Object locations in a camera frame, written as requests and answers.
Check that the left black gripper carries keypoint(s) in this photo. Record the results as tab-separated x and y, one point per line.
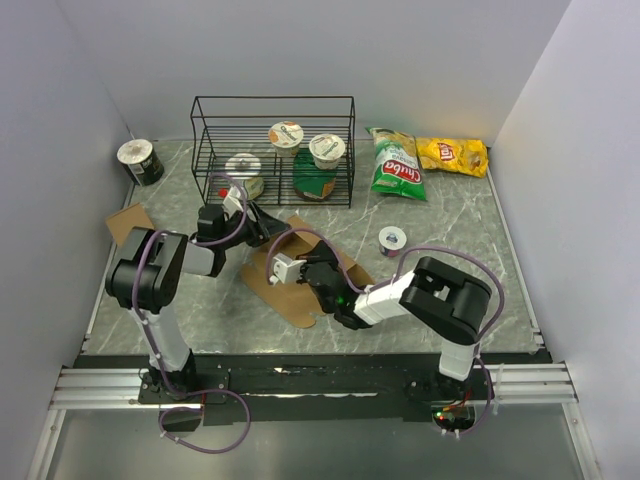
265	226

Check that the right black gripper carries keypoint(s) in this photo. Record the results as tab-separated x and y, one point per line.
321	253

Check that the brown cardboard box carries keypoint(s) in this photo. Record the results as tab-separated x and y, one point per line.
298	303

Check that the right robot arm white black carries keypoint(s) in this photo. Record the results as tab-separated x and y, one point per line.
447	300

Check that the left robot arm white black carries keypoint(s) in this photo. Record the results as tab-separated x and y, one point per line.
144	279

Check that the small folded cardboard box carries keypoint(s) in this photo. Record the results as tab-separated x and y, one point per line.
121	223

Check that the white lidded cup lower shelf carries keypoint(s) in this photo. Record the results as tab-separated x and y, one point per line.
246	168

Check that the small purple yogurt cup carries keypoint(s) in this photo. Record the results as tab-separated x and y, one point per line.
392	240

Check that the yogurt cup orange label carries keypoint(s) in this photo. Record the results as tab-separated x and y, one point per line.
286	138

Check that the yogurt cup beige label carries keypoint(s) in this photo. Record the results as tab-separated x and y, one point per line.
327	150

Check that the green Chuba chips bag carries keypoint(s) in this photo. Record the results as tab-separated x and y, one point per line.
397	169

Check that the black can white lid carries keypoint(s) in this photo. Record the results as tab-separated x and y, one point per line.
141	162

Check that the yellow Lays chips bag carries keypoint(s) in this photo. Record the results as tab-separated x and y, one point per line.
462	156

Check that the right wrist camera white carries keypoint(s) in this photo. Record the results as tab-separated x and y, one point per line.
284	270

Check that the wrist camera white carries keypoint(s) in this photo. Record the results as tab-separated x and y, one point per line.
232	200
284	270

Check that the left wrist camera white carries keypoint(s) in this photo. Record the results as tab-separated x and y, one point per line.
232	200

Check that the black wire rack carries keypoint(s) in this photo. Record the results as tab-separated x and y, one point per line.
224	126

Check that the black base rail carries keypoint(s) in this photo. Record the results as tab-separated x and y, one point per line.
294	387

